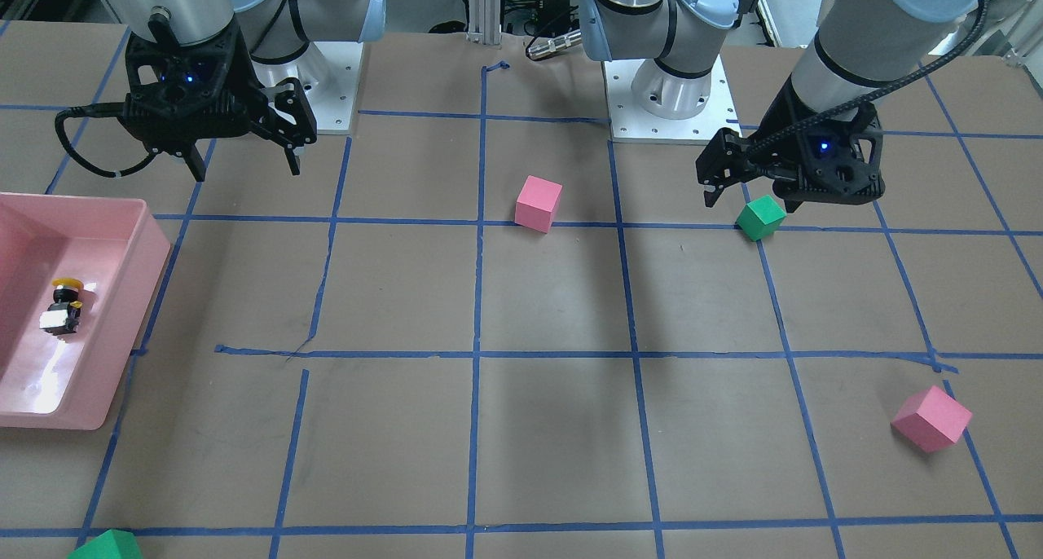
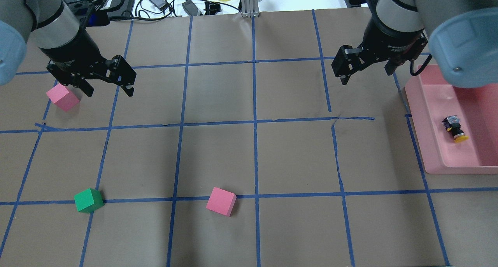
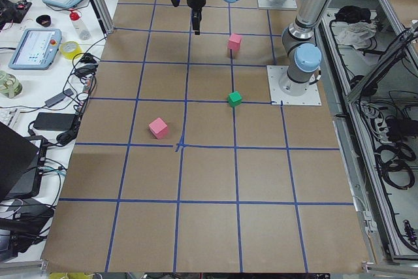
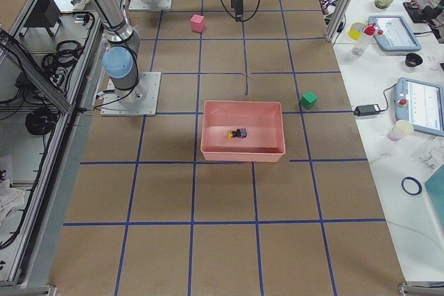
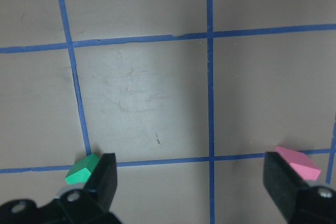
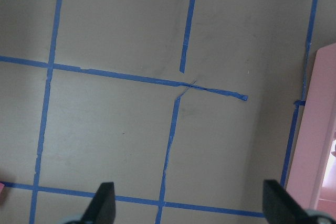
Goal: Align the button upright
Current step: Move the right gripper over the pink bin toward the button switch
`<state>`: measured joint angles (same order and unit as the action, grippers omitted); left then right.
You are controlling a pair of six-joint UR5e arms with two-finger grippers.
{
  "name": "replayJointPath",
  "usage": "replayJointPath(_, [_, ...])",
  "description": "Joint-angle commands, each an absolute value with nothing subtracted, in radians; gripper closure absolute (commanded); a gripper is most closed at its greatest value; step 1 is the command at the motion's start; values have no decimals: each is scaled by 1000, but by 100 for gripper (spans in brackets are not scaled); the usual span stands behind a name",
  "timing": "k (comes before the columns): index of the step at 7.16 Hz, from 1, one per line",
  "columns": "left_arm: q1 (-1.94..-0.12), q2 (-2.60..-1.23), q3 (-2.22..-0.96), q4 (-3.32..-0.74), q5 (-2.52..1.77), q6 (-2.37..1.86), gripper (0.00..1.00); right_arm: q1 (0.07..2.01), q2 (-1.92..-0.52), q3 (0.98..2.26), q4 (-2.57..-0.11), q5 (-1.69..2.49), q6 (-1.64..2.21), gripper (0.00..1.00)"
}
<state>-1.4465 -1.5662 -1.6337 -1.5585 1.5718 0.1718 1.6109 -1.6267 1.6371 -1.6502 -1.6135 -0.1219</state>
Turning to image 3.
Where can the pink cube near arm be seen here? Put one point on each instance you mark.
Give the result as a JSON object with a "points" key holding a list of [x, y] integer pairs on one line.
{"points": [[234, 42]]}

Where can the black and white cloth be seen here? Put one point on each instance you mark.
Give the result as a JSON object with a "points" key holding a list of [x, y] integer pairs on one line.
{"points": [[359, 31]]}

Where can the green cube centre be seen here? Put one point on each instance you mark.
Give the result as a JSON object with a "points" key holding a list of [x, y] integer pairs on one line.
{"points": [[234, 99]]}

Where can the pink cube front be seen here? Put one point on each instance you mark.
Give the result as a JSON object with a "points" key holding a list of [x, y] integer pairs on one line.
{"points": [[159, 128]]}

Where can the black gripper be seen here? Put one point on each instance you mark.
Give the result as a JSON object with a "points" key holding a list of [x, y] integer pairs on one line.
{"points": [[196, 2]]}

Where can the black laptop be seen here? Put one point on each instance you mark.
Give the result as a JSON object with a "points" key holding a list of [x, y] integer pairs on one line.
{"points": [[21, 162]]}

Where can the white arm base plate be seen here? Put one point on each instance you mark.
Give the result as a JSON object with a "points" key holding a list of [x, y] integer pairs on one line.
{"points": [[284, 91]]}

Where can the lower teach pendant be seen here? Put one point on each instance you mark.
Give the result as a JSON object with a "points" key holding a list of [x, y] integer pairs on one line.
{"points": [[36, 50]]}

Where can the green tape rolls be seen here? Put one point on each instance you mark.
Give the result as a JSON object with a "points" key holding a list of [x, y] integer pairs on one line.
{"points": [[10, 85]]}

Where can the yellow tape roll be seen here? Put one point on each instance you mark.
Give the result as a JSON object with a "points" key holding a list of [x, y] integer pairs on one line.
{"points": [[70, 50]]}

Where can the black power adapter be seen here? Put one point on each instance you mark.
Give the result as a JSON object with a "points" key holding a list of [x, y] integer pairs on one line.
{"points": [[47, 121]]}

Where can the clear bottle red cap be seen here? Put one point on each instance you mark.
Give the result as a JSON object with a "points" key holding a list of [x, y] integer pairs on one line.
{"points": [[79, 25]]}

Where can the black bowl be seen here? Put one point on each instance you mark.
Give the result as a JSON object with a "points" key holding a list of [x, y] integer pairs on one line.
{"points": [[44, 20]]}

